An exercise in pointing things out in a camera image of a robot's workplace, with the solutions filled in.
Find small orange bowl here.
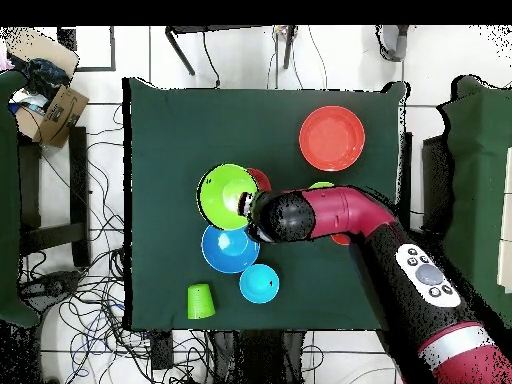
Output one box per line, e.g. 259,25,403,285
246,167,273,193

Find large green bowl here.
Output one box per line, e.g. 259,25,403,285
196,162,261,232

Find large orange bowl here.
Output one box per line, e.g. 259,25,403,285
298,105,366,173

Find green cup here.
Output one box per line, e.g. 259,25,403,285
186,282,218,321

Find large blue bowl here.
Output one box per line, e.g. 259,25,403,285
200,224,262,275

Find small turquoise bowl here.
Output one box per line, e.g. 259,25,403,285
238,263,280,305

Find dark green tablecloth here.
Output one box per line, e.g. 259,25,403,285
122,76,408,332

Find black bench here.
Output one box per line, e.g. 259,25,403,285
17,126,92,270

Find black box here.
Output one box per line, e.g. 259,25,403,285
421,134,455,233

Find printed cardboard box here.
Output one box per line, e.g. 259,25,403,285
15,84,90,150

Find person's foot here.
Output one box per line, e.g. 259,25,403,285
375,25,410,63

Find green cloth covered table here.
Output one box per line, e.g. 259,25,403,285
0,70,41,328
433,74,512,317

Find white board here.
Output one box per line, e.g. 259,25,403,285
496,146,512,295

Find plain cardboard box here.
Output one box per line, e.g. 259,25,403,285
6,26,81,79

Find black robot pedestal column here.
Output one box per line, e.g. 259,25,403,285
209,329,309,384

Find tangled floor cables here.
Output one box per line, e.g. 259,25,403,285
19,103,213,384

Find black table frame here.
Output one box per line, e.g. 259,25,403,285
164,25,299,77

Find grey pedestal leg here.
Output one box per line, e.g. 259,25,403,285
19,270,83,309

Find black square frame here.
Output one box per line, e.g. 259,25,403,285
56,25,117,73

